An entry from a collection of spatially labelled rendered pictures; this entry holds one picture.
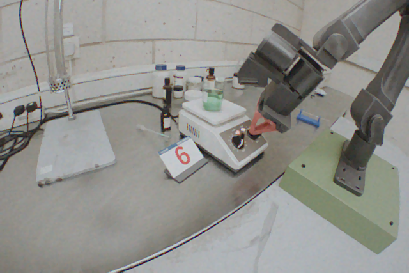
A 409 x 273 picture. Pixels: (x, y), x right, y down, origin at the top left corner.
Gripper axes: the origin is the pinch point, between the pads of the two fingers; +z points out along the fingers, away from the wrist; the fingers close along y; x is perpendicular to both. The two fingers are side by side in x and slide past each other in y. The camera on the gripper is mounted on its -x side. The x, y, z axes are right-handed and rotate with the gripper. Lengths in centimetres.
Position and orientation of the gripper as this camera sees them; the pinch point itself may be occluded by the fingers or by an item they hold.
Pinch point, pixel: (253, 129)
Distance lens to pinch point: 41.7
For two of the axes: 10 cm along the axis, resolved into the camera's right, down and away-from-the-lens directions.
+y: -3.6, 6.1, -7.1
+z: -4.0, 5.9, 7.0
